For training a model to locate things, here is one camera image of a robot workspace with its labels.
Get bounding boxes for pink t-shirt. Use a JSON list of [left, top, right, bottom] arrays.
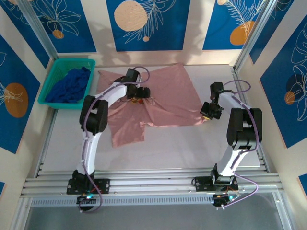
[[95, 62, 209, 148]]

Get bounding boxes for blue poster beige circle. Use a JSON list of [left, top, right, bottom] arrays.
[[106, 0, 191, 52]]

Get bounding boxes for blue cloth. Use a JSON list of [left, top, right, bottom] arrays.
[[45, 66, 92, 105]]

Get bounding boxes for blue poster white flower drawing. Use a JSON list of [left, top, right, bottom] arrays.
[[260, 21, 307, 149], [27, 0, 97, 54]]

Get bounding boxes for teal plastic basket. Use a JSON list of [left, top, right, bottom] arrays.
[[37, 58, 96, 111]]

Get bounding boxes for blue poster orange circle fern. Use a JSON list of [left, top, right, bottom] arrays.
[[202, 0, 272, 51]]

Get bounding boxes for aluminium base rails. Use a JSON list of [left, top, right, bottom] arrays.
[[20, 169, 285, 199]]

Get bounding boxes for blue poster white line drawing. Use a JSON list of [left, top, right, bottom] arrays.
[[0, 0, 50, 69], [249, 0, 296, 65]]

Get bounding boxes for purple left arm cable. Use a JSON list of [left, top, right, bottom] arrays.
[[78, 66, 151, 214]]

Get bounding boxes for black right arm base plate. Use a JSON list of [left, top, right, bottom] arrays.
[[192, 176, 239, 192]]

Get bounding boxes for aluminium corner post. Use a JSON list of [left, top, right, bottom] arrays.
[[18, 0, 59, 60], [234, 0, 281, 72]]

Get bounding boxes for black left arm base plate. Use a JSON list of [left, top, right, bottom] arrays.
[[66, 178, 111, 195]]

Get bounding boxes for grey slotted cable duct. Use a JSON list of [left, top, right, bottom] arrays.
[[30, 194, 215, 207]]

